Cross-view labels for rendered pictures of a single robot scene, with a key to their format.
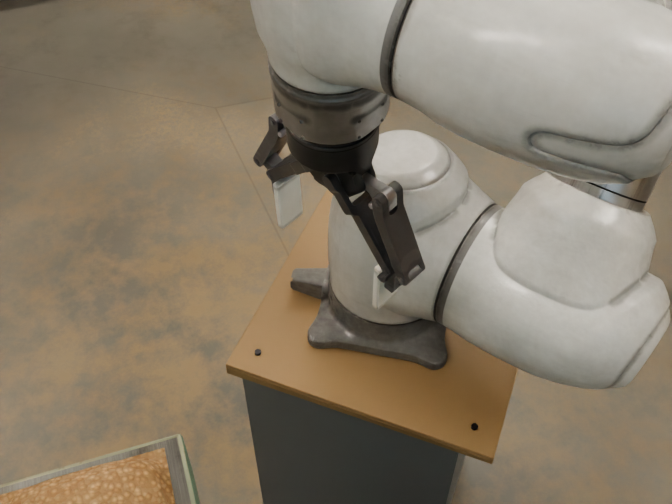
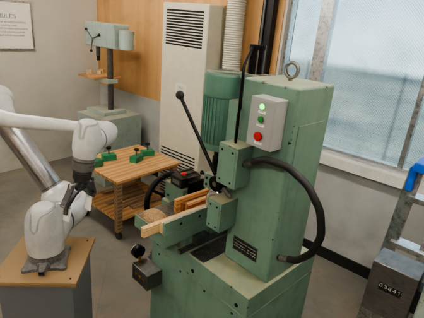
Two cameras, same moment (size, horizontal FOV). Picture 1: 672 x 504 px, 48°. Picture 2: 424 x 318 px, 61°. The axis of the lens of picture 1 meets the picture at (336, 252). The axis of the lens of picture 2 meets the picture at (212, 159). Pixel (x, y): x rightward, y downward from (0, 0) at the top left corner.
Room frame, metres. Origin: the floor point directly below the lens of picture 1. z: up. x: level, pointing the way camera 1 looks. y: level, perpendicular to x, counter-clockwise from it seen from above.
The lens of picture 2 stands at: (0.63, 1.44, 1.69)
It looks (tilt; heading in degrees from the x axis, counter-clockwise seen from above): 21 degrees down; 243
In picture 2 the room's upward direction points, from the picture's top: 5 degrees clockwise
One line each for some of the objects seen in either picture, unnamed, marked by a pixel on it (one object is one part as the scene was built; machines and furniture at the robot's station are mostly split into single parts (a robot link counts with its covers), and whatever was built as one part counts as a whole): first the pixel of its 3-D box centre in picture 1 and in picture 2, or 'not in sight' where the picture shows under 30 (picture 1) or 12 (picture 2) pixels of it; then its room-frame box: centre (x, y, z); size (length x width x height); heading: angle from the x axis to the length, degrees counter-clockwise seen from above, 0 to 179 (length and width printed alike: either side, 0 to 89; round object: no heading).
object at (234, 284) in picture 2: not in sight; (231, 248); (-0.09, 0.30, 0.76); 0.57 x 0.45 x 0.09; 108
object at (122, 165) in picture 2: not in sight; (129, 183); (-0.03, -1.37, 0.32); 0.66 x 0.57 x 0.64; 23
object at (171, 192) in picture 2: not in sight; (185, 190); (0.02, 0.00, 0.91); 0.15 x 0.14 x 0.09; 18
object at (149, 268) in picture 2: not in sight; (146, 273); (0.24, 0.13, 0.58); 0.12 x 0.08 x 0.08; 108
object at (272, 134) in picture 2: not in sight; (266, 122); (-0.02, 0.53, 1.40); 0.10 x 0.06 x 0.16; 108
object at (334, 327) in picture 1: (372, 288); (46, 257); (0.65, -0.05, 0.65); 0.22 x 0.18 x 0.06; 78
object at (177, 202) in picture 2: not in sight; (195, 199); (0.02, 0.13, 0.93); 0.23 x 0.02 x 0.06; 18
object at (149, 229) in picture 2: not in sight; (205, 207); (0.00, 0.20, 0.92); 0.65 x 0.02 x 0.04; 18
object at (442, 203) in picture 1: (402, 222); (45, 226); (0.64, -0.08, 0.78); 0.18 x 0.16 x 0.22; 55
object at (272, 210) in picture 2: not in sight; (275, 178); (-0.15, 0.45, 1.16); 0.22 x 0.22 x 0.72; 18
